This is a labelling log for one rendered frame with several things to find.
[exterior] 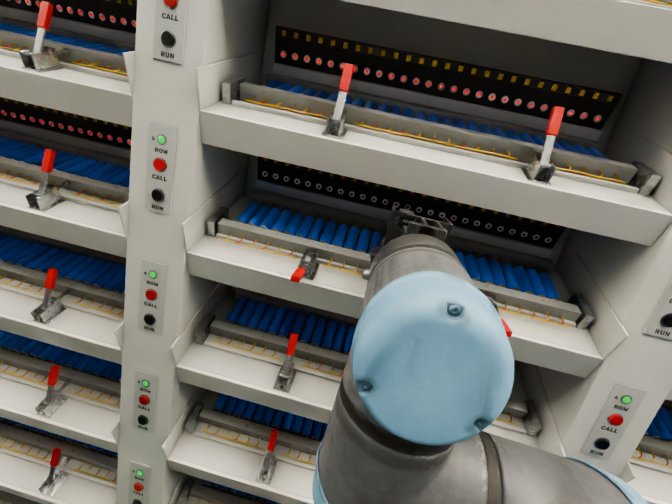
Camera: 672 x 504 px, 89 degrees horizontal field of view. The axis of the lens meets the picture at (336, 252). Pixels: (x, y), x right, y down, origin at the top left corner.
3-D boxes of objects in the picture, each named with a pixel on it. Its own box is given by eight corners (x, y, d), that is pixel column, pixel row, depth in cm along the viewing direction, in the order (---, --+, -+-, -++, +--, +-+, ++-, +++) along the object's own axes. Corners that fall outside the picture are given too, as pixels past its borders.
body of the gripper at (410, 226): (448, 217, 44) (468, 237, 33) (428, 277, 47) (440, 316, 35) (390, 203, 45) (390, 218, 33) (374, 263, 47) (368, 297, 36)
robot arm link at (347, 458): (445, 609, 24) (516, 479, 20) (289, 550, 25) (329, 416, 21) (431, 486, 33) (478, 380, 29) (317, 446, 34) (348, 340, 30)
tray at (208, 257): (585, 378, 49) (629, 336, 43) (188, 274, 53) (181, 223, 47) (544, 287, 65) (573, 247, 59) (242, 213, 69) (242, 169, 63)
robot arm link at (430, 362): (327, 430, 20) (373, 277, 17) (350, 329, 32) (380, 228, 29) (485, 482, 19) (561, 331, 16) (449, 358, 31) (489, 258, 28)
